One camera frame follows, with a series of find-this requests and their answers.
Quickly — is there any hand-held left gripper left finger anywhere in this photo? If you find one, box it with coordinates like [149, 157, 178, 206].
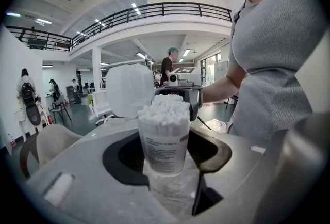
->
[25, 130, 176, 224]

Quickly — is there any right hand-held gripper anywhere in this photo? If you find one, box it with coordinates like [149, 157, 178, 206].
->
[154, 67, 204, 123]

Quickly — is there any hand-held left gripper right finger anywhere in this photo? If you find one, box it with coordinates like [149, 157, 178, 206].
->
[187, 126, 267, 224]

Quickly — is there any translucent white plastic piece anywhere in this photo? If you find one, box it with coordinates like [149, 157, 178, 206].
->
[106, 63, 191, 178]

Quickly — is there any person's right forearm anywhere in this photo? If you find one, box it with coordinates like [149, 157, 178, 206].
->
[202, 61, 250, 105]

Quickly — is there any patterned cushion wooden chair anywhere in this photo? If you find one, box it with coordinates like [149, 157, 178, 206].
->
[206, 118, 229, 132]

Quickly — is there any grey shell chair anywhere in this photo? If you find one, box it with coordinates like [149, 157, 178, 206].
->
[36, 124, 83, 167]

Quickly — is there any dark wicker chair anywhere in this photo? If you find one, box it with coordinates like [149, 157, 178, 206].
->
[19, 136, 39, 180]

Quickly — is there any white office chair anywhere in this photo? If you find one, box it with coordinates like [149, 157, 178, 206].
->
[89, 90, 116, 125]

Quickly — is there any white stand with dark oval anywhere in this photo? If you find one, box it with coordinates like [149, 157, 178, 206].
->
[24, 99, 51, 133]

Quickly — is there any person's grey knit top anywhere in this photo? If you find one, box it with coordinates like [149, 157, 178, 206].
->
[228, 0, 330, 146]

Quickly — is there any black mezzanine railing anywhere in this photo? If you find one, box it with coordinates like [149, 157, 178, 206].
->
[5, 2, 233, 51]

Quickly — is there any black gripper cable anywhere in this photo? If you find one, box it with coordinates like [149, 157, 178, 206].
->
[197, 116, 215, 131]

